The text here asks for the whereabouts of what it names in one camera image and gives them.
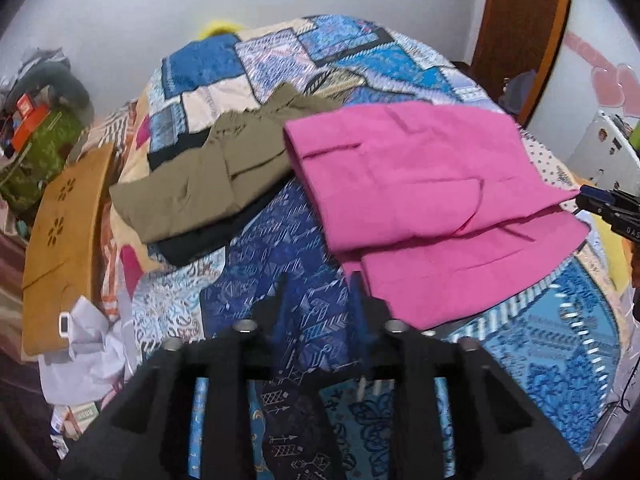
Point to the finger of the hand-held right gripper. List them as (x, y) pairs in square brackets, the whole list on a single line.
[(607, 203)]

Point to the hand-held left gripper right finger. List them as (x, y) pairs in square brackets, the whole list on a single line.
[(356, 310)]

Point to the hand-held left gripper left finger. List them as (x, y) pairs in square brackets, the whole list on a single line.
[(281, 305)]

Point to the pink pants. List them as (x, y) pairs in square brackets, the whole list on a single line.
[(415, 200)]

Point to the olive green pants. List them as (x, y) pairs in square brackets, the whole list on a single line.
[(210, 180)]

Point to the blue patchwork bed cover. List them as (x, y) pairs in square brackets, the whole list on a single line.
[(320, 280)]

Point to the white cabinet with stickers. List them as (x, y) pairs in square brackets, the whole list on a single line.
[(607, 152)]

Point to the black folded garment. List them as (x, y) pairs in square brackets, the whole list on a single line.
[(210, 240)]

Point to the wooden door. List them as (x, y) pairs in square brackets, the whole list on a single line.
[(525, 35)]

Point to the white plastic bag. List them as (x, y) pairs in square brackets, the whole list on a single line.
[(87, 355)]

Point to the wooden board with flower cutouts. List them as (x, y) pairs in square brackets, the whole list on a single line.
[(62, 245)]

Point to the green patterned bag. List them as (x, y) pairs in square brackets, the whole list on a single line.
[(37, 160)]

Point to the yellow pillow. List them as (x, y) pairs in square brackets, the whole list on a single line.
[(220, 27)]

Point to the orange box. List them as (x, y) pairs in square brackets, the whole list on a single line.
[(29, 117)]

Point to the grey clothes pile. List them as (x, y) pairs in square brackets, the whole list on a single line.
[(47, 80)]

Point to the pink heart wall decoration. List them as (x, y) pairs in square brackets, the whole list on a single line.
[(607, 80)]

